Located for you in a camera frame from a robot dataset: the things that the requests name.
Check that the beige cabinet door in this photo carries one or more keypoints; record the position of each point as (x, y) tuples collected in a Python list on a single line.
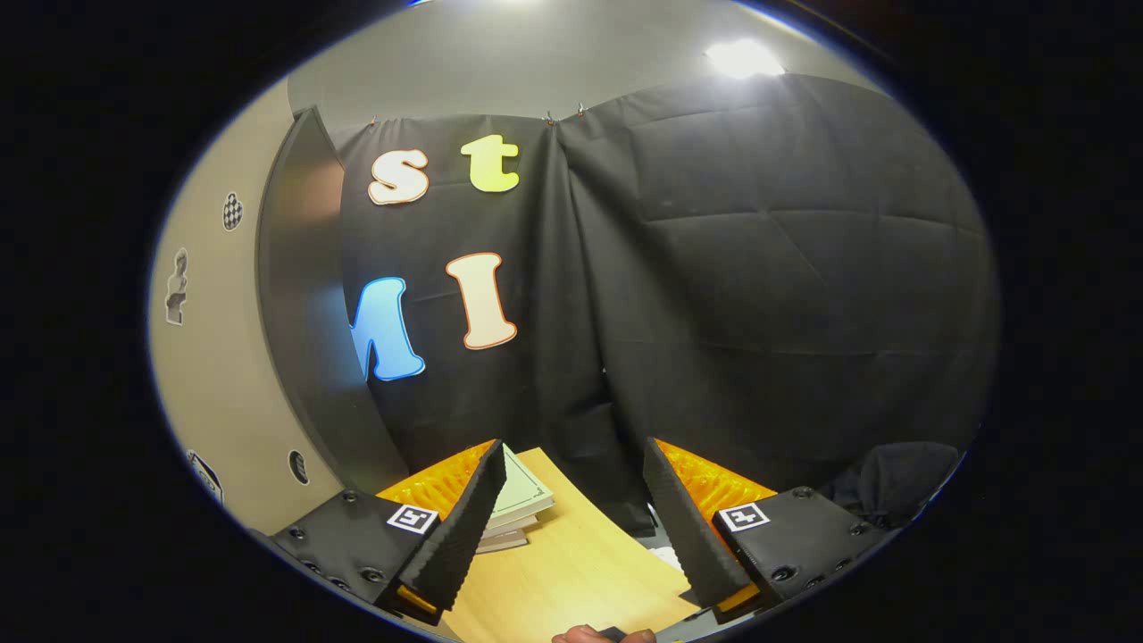
[(223, 375)]

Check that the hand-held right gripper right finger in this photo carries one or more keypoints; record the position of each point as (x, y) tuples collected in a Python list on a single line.
[(688, 527)]

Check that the ceiling light panel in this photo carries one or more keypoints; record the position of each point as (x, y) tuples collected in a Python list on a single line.
[(744, 58)]

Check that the pale green book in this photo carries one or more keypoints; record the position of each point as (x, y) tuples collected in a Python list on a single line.
[(522, 491)]

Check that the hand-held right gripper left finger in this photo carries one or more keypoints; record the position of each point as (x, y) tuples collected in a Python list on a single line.
[(464, 527)]

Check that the black backdrop cloth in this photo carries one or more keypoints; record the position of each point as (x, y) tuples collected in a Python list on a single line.
[(759, 268)]

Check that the black bag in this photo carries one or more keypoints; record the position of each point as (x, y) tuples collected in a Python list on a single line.
[(893, 482)]

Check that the brown book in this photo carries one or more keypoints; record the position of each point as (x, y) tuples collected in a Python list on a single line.
[(504, 542)]

